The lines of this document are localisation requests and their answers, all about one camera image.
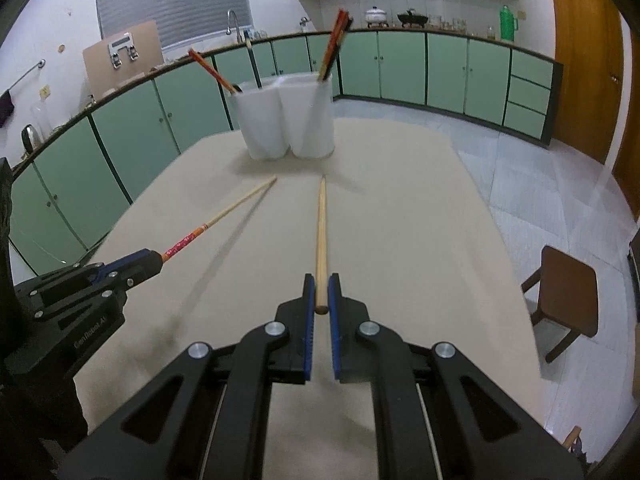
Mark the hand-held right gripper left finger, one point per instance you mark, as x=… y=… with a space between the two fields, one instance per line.
x=308 y=310

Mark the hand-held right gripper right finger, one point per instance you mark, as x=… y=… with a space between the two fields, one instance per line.
x=334 y=310

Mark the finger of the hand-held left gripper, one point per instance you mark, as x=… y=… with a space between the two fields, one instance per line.
x=115 y=287
x=135 y=260

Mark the plain wooden chopstick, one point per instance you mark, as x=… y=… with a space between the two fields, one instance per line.
x=320 y=240

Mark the red-ended wooden chopstick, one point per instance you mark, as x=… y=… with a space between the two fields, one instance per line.
x=225 y=213
x=327 y=55
x=212 y=71

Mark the white plastic container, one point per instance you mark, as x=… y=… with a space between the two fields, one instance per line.
x=310 y=120
x=260 y=125

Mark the black chopstick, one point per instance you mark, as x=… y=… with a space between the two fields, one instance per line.
x=253 y=65
x=342 y=40

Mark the green base cabinet row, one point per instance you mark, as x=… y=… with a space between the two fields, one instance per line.
x=130 y=130

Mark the steel kettle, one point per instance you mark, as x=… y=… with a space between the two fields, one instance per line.
x=30 y=137

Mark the clear plastic jug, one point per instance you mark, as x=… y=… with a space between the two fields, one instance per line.
x=41 y=117

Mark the dark towel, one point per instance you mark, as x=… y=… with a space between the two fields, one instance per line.
x=5 y=107

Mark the brown board with metal clasps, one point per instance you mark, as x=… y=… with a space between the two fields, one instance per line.
x=145 y=50

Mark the brown wooden stool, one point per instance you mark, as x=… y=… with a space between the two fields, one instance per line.
x=565 y=285

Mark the steel sink faucet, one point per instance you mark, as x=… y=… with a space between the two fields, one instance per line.
x=237 y=27

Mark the white lidded pot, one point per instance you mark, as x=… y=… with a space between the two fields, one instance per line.
x=376 y=16

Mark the black pan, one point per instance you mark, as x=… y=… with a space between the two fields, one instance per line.
x=412 y=20

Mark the row of glass jars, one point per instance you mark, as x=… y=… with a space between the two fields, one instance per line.
x=457 y=24

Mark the green thermos jug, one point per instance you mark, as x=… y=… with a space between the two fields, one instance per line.
x=507 y=25

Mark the wooden door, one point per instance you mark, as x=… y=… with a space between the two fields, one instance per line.
x=585 y=60

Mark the metal towel rail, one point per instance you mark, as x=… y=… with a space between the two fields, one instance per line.
x=30 y=71

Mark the small wall tap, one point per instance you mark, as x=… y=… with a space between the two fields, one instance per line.
x=305 y=22

